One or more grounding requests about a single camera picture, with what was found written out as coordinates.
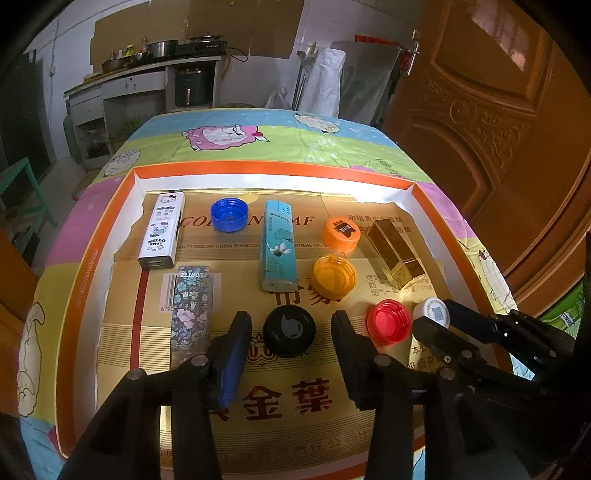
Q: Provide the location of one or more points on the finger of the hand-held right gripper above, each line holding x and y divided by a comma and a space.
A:
431, 332
466, 318

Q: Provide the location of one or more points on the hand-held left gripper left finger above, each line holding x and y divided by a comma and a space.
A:
233, 355

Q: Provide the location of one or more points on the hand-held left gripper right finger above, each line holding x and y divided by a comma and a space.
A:
346, 350

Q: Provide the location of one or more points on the white bottle cap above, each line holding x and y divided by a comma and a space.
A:
433, 309

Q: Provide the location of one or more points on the red bottle cap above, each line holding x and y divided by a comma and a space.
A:
388, 321

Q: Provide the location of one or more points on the dark floral rectangular box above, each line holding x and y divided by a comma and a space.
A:
190, 314

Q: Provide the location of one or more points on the black bottle cap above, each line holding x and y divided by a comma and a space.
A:
290, 330

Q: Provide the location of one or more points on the light orange bottle cap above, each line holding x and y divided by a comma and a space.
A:
334, 277

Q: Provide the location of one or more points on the gold rectangular box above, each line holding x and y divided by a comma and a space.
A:
397, 256

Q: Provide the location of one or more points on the teal printed power bank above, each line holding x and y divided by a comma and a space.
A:
278, 249

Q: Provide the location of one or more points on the orange black-labelled bottle cap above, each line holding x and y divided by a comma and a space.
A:
341, 233

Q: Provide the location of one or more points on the blue bottle cap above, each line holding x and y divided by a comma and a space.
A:
229, 214

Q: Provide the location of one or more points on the white cartoon power bank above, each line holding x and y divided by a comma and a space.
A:
162, 228

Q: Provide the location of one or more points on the shallow orange-rimmed cardboard box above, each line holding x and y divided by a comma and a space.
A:
87, 286

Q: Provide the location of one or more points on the gold printed cardboard sheet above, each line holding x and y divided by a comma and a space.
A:
138, 332

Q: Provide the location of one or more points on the cartoon printed tablecloth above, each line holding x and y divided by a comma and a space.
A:
277, 138

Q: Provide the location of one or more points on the brown wooden door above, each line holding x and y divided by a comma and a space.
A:
485, 92

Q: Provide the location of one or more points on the translucent plastic bag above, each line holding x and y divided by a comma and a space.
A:
277, 99

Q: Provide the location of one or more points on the grey plastic-wrapped panel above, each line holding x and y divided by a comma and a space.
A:
364, 78

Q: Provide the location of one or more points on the dark air fryer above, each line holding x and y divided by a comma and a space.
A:
188, 87

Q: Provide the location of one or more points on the green metal stool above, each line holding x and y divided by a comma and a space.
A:
27, 177

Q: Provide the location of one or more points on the white sack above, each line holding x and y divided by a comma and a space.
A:
323, 78

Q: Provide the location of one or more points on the grey kitchen counter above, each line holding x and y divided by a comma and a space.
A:
134, 85

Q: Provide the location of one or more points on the red paper strip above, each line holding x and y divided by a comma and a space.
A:
376, 39

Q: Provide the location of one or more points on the black gas stove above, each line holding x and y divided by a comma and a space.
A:
203, 46

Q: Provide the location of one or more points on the dark wok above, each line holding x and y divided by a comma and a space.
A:
117, 63

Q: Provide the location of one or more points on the steel pot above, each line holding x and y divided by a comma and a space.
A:
161, 47

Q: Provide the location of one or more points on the dark grey cabinet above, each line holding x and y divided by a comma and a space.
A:
25, 106

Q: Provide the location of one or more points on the brown wall cardboard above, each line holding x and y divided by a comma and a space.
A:
268, 27

